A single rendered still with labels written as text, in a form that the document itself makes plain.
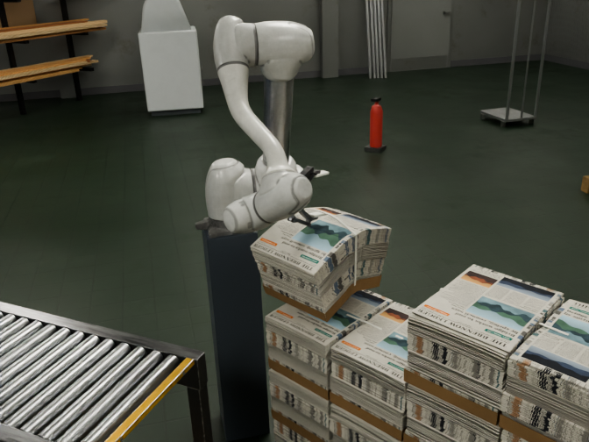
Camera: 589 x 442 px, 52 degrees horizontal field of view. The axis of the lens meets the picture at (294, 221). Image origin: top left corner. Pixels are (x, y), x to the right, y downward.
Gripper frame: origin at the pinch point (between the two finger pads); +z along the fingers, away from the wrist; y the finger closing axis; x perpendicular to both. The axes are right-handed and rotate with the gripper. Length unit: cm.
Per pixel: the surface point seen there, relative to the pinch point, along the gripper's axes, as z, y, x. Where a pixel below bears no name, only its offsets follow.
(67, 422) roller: -87, 54, -17
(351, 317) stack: 2.3, 42.5, 14.5
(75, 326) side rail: -62, 52, -59
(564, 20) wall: 1095, -38, -332
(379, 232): 14.7, 14.1, 14.3
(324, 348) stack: -16, 45, 18
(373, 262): 13.8, 25.3, 13.6
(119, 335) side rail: -54, 51, -42
